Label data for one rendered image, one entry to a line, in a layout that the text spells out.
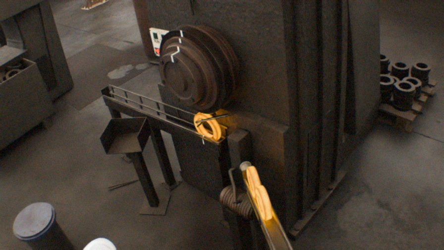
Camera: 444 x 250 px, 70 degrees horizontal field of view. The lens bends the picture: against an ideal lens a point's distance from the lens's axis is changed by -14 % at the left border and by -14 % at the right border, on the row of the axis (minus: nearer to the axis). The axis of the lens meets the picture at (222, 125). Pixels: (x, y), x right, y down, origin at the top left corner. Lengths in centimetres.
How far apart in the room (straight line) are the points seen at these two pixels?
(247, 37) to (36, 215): 170
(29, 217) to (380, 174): 249
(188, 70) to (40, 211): 138
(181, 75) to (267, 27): 48
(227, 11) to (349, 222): 156
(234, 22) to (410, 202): 175
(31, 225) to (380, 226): 225
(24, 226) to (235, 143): 144
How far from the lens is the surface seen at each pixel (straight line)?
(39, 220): 243
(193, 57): 170
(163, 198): 277
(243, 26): 168
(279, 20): 154
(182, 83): 177
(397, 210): 263
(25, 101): 401
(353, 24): 217
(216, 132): 199
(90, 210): 294
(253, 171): 170
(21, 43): 445
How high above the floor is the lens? 195
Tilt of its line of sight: 36 degrees down
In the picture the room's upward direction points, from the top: 10 degrees counter-clockwise
